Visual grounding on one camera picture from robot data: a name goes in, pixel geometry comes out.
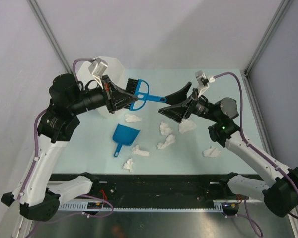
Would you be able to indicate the right aluminium side rail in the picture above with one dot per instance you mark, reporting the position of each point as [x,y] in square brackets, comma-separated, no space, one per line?
[263,133]

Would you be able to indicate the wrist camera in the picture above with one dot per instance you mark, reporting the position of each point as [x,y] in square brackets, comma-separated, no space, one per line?
[203,82]
[97,68]

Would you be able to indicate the blue dustpan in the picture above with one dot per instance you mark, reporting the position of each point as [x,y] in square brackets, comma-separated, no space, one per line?
[124,136]

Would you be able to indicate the paper scrap front centre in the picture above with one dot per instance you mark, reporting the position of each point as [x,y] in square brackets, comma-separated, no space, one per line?
[136,150]

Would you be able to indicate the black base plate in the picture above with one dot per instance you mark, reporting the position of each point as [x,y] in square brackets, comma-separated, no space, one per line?
[166,191]

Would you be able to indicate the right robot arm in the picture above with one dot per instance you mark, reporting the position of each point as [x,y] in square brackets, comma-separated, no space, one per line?
[278,186]

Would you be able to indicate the paper scrap centre right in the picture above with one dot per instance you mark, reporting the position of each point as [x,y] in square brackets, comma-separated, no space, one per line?
[186,126]

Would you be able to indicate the paper scrap front left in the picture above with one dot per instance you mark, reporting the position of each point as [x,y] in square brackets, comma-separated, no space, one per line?
[128,165]

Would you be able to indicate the paper scrap by brush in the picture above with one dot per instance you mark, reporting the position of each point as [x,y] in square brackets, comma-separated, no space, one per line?
[165,130]

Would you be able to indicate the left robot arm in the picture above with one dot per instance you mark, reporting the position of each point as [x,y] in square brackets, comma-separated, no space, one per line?
[53,129]

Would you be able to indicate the right aluminium frame post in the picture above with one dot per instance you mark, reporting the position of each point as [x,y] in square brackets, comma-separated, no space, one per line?
[268,35]

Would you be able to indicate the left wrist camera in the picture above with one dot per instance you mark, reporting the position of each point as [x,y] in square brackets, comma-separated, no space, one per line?
[97,68]

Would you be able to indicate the white faceted bin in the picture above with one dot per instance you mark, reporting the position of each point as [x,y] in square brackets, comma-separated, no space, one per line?
[116,73]

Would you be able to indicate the paper scrap near right arm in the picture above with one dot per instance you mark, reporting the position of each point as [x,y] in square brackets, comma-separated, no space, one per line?
[211,152]

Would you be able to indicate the paper scrap near bin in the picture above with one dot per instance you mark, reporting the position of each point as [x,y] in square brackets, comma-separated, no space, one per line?
[131,118]

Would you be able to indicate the blue hand brush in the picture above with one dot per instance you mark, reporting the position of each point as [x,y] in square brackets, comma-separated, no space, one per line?
[141,89]

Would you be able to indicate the left aluminium frame post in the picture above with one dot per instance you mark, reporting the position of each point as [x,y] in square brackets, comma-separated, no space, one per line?
[39,15]

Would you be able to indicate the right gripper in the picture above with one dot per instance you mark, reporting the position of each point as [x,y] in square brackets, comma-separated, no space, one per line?
[179,112]

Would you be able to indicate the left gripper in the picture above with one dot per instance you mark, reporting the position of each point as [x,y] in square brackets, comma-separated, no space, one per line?
[109,88]

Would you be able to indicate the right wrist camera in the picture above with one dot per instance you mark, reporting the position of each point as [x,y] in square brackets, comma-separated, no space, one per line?
[203,82]

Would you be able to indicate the white slotted cable duct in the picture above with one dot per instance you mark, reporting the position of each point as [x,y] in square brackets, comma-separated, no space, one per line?
[97,205]

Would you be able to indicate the aluminium frame post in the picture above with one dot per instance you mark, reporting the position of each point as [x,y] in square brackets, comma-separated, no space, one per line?
[268,35]
[39,15]

